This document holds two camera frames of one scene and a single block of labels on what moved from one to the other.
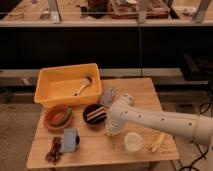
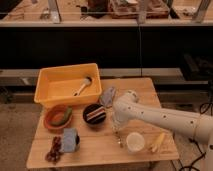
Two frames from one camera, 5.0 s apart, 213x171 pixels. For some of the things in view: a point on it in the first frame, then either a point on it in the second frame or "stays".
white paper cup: [133, 142] stays
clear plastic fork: [113, 145] -> [120, 140]
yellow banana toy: [160, 142] stays
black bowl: [94, 114] stays
